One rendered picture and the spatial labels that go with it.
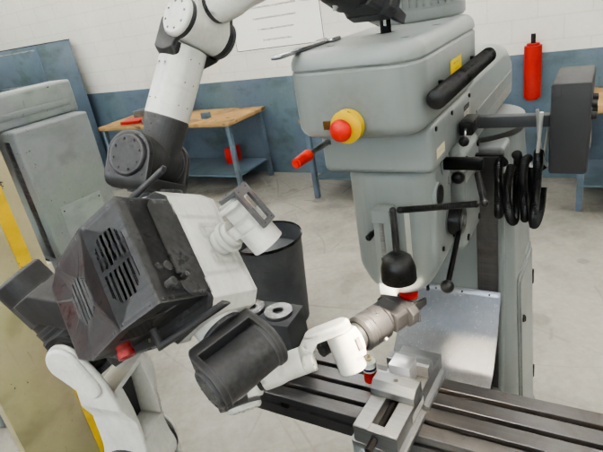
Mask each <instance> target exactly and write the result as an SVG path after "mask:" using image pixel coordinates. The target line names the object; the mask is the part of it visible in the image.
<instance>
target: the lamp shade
mask: <svg viewBox="0 0 603 452"><path fill-rule="evenodd" d="M380 274H381V281H382V283H383V284H384V285H386V286H388V287H390V288H405V287H408V286H410V285H412V284H414V283H415V282H416V280H417V275H416V265H415V262H414V260H413V258H412V256H411V255H410V254H409V253H407V252H405V251H402V250H400V252H399V253H398V254H394V252H393V251H390V252H389V253H388V254H386V255H385V256H384V257H383V258H382V262H381V266H380Z"/></svg>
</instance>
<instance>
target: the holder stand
mask: <svg viewBox="0 0 603 452"><path fill-rule="evenodd" d="M249 309H250V310H252V311H253V312H254V313H255V314H257V315H258V316H259V317H261V318H262V319H263V320H265V321H266V322H267V323H268V324H269V325H270V326H271V327H273V328H274V329H275V331H276V332H277V333H278V334H279V335H280V336H281V338H282V339H283V341H284V343H285V346H286V348H287V351H290V350H291V349H294V348H297V347H299V346H300V344H301V342H302V339H303V337H304V335H305V333H306V332H307V331H308V327H307V323H306V318H305V313H304V308H303V305H294V304H289V303H285V302H270V301H262V300H256V301H255V304H254V305H253V306H252V307H250V308H249Z"/></svg>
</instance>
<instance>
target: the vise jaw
mask: <svg viewBox="0 0 603 452"><path fill-rule="evenodd" d="M421 392H422V383H421V380H418V379H414V378H409V377H405V376H401V375H398V374H395V373H391V372H387V371H384V370H380V369H379V370H378V371H377V372H376V374H375V375H374V377H373V379H372V382H371V393H372V394H373V395H376V396H381V397H385V398H388V399H390V400H394V401H397V402H400V403H403V404H408V405H412V406H415V404H416V402H417V400H418V398H419V396H420V395H421Z"/></svg>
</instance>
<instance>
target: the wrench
mask: <svg viewBox="0 0 603 452"><path fill-rule="evenodd" d="M340 39H341V36H336V37H333V38H331V39H328V38H323V39H318V40H316V41H315V42H311V43H310V44H307V45H304V46H301V47H299V48H295V49H292V50H289V51H286V52H284V53H281V54H278V55H275V56H271V60H280V59H283V58H286V57H290V56H292V55H295V54H298V53H301V52H303V51H305V50H308V49H311V48H315V47H317V46H320V45H323V44H326V43H329V42H334V41H337V40H340Z"/></svg>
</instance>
